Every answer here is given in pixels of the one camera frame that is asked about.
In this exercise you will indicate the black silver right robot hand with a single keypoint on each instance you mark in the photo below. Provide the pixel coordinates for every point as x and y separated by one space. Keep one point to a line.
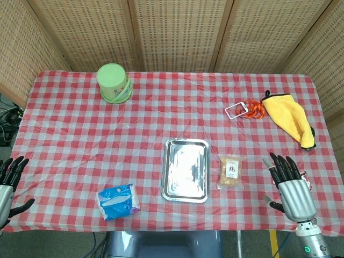
297 199

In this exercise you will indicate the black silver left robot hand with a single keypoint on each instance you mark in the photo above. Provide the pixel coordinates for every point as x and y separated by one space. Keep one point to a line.
6 193

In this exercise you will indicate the snack packet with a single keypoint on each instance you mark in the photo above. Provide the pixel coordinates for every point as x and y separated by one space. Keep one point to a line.
231 172

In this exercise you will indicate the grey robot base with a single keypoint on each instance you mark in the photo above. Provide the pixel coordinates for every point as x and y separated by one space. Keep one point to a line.
164 246

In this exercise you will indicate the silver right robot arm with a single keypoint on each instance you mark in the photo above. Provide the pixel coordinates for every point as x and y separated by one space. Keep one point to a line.
313 239

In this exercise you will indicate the rectangular stainless steel tray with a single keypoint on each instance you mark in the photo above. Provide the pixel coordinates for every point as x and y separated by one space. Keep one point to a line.
185 172

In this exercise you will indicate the red white small packet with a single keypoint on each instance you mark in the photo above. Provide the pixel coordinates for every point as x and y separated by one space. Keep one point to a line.
306 178

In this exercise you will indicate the yellow microfiber cloth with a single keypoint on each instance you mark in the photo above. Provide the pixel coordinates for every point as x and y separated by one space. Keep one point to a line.
289 115

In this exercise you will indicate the red white checkered tablecloth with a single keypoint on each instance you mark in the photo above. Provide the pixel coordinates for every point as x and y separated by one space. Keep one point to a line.
94 139

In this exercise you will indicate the blue tissue pack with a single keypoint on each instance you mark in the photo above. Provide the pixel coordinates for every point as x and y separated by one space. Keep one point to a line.
118 201

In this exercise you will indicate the woven bamboo screen panel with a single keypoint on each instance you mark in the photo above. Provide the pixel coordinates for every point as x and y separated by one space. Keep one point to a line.
16 53
268 35
328 59
88 32
180 32

